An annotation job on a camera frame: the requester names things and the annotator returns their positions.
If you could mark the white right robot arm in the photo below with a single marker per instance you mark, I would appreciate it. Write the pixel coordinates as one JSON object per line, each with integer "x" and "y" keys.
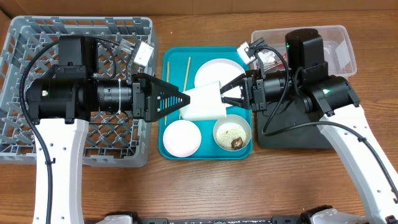
{"x": 335, "y": 110}

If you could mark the clear plastic bin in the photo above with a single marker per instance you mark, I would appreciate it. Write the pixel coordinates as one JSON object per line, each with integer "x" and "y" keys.
{"x": 337, "y": 47}

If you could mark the grey dishwasher rack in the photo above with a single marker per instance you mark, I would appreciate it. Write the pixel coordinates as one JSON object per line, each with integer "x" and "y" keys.
{"x": 29, "y": 49}

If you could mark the small white plate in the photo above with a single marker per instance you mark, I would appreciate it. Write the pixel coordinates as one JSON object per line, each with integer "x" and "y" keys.
{"x": 182, "y": 138}

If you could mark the grey bowl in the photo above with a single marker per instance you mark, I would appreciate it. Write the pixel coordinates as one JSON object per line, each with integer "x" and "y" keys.
{"x": 232, "y": 118}

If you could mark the red snack wrapper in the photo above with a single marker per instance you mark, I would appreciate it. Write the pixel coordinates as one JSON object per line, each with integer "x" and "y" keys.
{"x": 272, "y": 61}

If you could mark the large white plate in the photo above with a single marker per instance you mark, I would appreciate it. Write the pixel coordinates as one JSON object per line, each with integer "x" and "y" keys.
{"x": 216, "y": 73}

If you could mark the white paper cup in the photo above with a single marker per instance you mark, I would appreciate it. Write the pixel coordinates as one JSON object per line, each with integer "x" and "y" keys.
{"x": 205, "y": 103}

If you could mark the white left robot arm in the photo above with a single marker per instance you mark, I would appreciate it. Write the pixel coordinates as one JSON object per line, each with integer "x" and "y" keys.
{"x": 58, "y": 108}

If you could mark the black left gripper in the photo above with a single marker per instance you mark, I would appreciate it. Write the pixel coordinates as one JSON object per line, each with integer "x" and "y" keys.
{"x": 148, "y": 88}

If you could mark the teal plastic tray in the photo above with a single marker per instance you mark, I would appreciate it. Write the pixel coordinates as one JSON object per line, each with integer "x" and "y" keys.
{"x": 178, "y": 58}

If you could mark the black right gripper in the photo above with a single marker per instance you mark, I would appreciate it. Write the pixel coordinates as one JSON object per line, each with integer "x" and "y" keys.
{"x": 257, "y": 94}

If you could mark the wooden chopstick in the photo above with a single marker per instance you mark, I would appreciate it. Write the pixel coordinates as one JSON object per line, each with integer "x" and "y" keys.
{"x": 167, "y": 80}
{"x": 187, "y": 74}

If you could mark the black tray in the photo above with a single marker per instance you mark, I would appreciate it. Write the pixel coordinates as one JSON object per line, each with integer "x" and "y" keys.
{"x": 290, "y": 113}

